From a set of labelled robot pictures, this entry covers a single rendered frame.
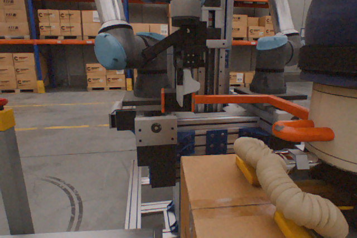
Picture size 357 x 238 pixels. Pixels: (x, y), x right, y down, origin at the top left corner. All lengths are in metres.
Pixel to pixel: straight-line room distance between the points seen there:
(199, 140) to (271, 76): 0.39
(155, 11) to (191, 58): 8.36
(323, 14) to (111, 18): 0.59
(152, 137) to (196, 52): 0.32
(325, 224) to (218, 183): 0.21
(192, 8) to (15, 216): 1.02
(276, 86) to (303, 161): 0.59
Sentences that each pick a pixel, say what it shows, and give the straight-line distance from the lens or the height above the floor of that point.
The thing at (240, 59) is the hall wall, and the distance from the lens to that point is 9.61.
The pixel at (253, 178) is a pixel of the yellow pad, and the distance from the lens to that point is 0.47.
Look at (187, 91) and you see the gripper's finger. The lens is 0.54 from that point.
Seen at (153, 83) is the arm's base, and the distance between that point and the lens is 0.82.
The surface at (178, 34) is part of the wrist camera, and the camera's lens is 0.56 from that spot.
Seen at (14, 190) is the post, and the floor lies 0.69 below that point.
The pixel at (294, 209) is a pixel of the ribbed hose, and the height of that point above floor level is 1.02.
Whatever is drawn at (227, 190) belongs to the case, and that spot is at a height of 0.94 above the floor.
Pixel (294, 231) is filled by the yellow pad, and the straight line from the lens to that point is 0.37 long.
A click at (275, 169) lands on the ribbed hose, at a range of 0.36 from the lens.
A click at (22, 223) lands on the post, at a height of 0.54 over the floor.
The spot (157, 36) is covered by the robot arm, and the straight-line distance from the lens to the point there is 0.83.
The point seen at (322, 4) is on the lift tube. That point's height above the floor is 1.27.
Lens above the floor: 1.20
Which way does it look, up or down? 14 degrees down
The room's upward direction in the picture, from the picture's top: straight up
